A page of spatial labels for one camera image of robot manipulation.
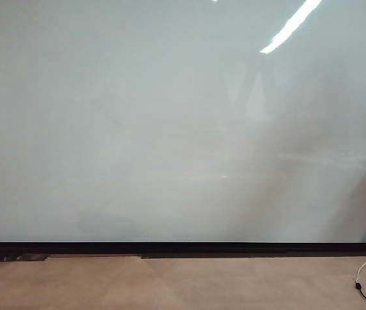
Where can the white whiteboard with black frame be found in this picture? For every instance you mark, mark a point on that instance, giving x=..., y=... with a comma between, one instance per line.
x=105, y=129

